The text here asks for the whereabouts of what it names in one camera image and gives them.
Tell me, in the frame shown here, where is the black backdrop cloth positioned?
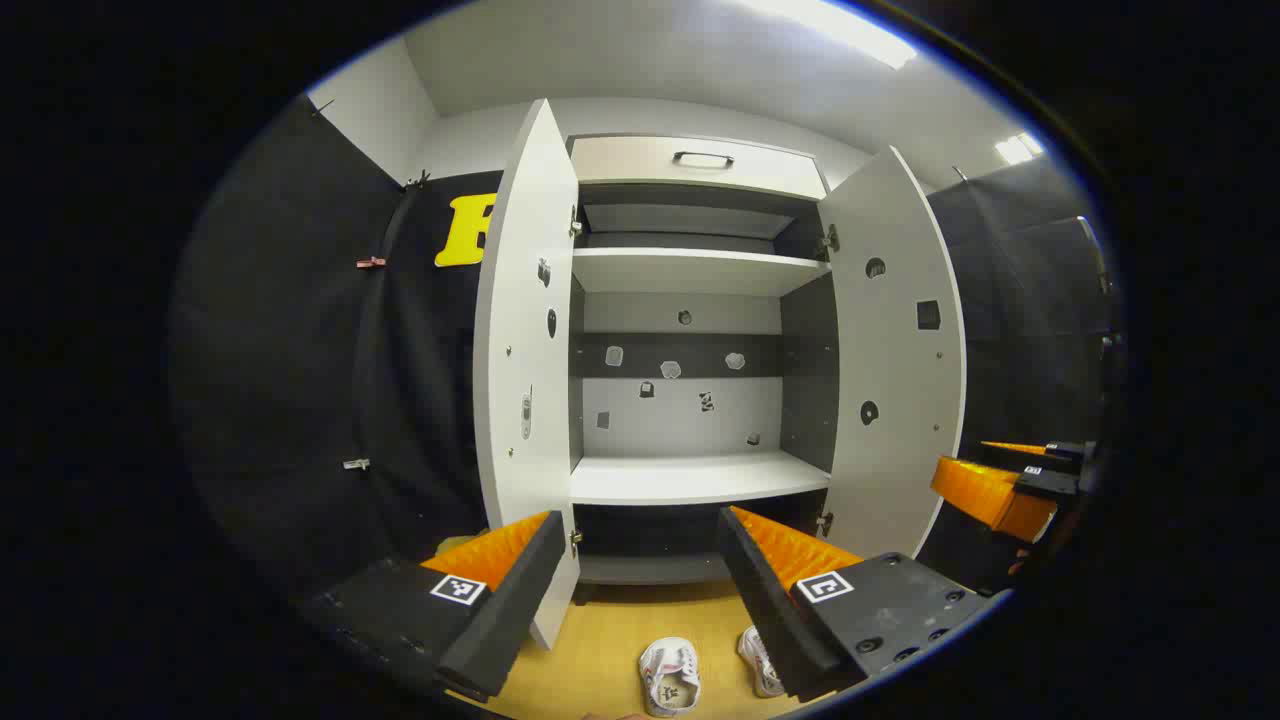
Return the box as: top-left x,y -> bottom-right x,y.
915,155 -> 1126,591
170,95 -> 506,601

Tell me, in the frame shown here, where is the white canvas shoe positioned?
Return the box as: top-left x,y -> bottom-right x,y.
738,626 -> 787,699
640,637 -> 703,718

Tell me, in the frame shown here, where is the white cabinet drawer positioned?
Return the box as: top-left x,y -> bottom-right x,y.
570,135 -> 829,199

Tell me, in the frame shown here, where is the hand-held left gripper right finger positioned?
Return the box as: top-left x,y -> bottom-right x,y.
716,506 -> 1011,703

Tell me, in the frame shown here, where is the white shoe cabinet door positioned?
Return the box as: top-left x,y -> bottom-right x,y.
473,98 -> 583,651
818,146 -> 967,561

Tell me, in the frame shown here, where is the white shoe cabinet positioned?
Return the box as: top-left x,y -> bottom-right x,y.
565,133 -> 841,606

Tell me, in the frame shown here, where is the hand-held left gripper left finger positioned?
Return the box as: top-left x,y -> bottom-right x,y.
300,510 -> 568,703

